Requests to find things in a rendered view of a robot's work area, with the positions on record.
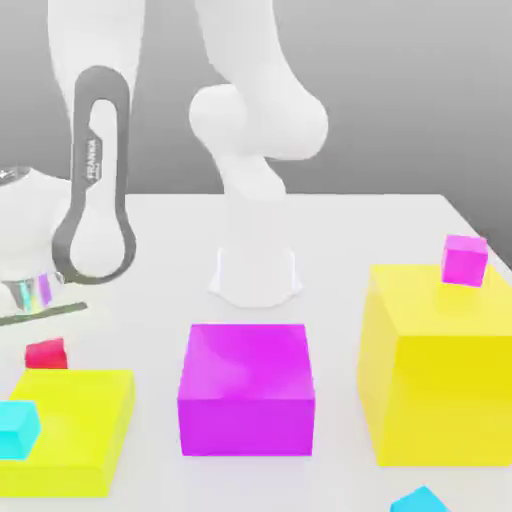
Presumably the large magenta box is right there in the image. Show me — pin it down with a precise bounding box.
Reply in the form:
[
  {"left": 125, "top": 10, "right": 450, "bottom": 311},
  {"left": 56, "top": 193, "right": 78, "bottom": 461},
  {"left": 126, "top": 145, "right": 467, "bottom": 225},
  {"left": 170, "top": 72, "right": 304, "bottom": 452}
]
[{"left": 176, "top": 322, "right": 316, "bottom": 458}]

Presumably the large lime yellow box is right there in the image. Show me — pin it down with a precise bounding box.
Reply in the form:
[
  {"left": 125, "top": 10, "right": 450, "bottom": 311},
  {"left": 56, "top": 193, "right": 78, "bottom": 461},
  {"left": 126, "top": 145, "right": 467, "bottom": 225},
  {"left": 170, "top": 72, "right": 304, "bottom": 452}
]
[{"left": 0, "top": 368, "right": 136, "bottom": 499}]

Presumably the small cyan cube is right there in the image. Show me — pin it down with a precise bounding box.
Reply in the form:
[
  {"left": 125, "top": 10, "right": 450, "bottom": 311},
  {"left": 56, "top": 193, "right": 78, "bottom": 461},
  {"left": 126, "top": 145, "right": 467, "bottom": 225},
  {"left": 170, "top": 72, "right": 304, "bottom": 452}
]
[
  {"left": 389, "top": 484, "right": 452, "bottom": 512},
  {"left": 0, "top": 400, "right": 43, "bottom": 462}
]

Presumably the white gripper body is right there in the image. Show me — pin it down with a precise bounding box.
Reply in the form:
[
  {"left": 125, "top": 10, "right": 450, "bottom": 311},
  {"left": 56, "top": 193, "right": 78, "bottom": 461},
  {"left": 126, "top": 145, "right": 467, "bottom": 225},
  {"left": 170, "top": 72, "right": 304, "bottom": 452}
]
[{"left": 0, "top": 301, "right": 90, "bottom": 336}]

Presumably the small magenta cube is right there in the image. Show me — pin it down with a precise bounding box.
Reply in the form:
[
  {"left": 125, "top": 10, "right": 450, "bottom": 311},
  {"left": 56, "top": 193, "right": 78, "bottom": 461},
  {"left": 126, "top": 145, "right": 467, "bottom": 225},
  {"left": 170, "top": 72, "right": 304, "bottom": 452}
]
[{"left": 440, "top": 234, "right": 490, "bottom": 288}]

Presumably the small red cube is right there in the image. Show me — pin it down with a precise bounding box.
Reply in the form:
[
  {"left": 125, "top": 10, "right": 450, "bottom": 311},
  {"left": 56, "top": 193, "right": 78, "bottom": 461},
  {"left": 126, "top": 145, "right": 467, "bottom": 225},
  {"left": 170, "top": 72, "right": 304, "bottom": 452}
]
[{"left": 24, "top": 337, "right": 69, "bottom": 370}]

